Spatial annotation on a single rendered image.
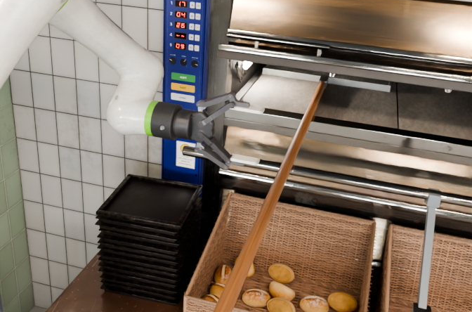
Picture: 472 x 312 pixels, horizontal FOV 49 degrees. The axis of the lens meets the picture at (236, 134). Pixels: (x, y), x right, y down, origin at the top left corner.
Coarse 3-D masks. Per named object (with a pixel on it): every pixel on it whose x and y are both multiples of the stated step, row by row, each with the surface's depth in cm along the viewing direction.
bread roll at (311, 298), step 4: (308, 296) 177; (312, 296) 176; (316, 296) 176; (304, 300) 176; (308, 300) 175; (312, 300) 175; (316, 300) 174; (320, 300) 175; (324, 300) 176; (300, 304) 177; (304, 304) 175; (308, 304) 174; (312, 304) 174; (316, 304) 174; (320, 304) 174; (324, 304) 174; (328, 304) 176; (304, 308) 175; (308, 308) 174; (312, 308) 174; (316, 308) 174; (320, 308) 174; (324, 308) 174; (328, 308) 175
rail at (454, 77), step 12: (228, 48) 163; (240, 48) 162; (252, 48) 161; (312, 60) 157; (324, 60) 156; (336, 60) 155; (348, 60) 155; (396, 72) 152; (408, 72) 151; (420, 72) 150; (432, 72) 149
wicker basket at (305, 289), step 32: (224, 224) 195; (288, 224) 192; (320, 224) 188; (352, 224) 186; (224, 256) 199; (256, 256) 196; (288, 256) 193; (320, 256) 190; (352, 256) 187; (192, 288) 163; (320, 288) 189; (352, 288) 188
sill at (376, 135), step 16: (240, 112) 186; (272, 112) 184; (288, 112) 186; (320, 128) 180; (336, 128) 178; (352, 128) 177; (368, 128) 177; (384, 128) 178; (400, 144) 174; (416, 144) 173; (432, 144) 171; (448, 144) 170; (464, 144) 169
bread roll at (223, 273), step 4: (220, 268) 187; (224, 268) 186; (228, 268) 188; (216, 272) 187; (220, 272) 185; (224, 272) 185; (228, 272) 186; (216, 276) 185; (220, 276) 184; (224, 276) 184; (228, 276) 185; (216, 280) 185; (220, 280) 184; (224, 280) 183
